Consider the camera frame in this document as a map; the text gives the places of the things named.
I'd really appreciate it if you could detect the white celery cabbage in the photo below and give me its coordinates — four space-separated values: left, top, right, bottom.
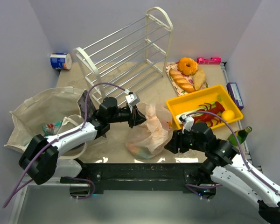
175 101 216 120

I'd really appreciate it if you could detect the baguette bread loaf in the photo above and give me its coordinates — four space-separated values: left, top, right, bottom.
169 69 195 93

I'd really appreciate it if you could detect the green red snack packet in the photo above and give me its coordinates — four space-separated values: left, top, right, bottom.
42 121 62 136

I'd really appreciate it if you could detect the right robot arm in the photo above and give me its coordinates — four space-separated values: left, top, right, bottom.
165 123 280 224

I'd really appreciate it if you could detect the translucent orange plastic bag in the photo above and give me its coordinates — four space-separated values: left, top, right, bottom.
125 103 173 159

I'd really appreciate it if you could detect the white metal shoe rack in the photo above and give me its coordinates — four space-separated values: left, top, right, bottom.
73 7 173 105

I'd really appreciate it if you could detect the blue toilet paper roll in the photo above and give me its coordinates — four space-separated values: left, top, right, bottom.
50 53 72 70

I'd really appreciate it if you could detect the pink box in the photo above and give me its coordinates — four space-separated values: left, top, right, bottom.
196 57 222 65

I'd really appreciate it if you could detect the tan triangular pastry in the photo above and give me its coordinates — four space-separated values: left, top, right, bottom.
193 68 206 91

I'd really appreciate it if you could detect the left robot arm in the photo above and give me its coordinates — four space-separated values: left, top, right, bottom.
19 93 146 185

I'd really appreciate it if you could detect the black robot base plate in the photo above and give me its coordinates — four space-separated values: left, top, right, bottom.
61 161 218 199

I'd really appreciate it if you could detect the cream canvas tote bag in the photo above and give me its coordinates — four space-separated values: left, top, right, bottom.
4 87 96 153

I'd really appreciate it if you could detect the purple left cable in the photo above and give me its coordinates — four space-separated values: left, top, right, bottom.
2 83 131 209

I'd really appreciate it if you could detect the red lobster toy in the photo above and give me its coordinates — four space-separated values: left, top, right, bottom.
194 101 225 127

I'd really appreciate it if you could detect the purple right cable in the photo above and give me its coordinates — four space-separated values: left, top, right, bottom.
185 111 280 203

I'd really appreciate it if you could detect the purple box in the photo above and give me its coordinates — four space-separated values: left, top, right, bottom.
226 82 244 111

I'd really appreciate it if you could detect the purple cable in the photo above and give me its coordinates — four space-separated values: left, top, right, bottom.
185 111 280 203
2 83 131 209

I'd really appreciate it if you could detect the green glass bottle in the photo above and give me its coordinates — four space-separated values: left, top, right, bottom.
227 126 252 146

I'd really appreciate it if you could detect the orange ring doughnut bread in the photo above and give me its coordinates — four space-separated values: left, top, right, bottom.
177 57 198 76

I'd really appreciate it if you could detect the yellow lemon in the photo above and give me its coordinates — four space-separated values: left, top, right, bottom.
221 110 235 121

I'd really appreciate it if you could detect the yellow plastic bin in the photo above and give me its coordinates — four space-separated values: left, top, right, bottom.
166 84 244 129

